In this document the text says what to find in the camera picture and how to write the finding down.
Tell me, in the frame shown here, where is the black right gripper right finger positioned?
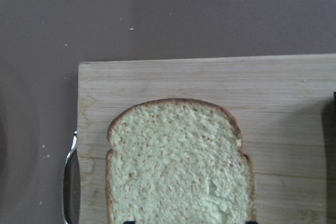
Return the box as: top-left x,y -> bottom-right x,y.
246,220 -> 259,224

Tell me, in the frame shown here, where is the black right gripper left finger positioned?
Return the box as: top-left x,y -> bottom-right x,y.
124,220 -> 136,224

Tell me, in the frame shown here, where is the wooden cutting board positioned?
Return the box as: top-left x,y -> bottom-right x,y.
77,54 -> 335,223

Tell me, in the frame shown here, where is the bread slice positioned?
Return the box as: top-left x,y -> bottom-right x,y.
106,99 -> 257,223

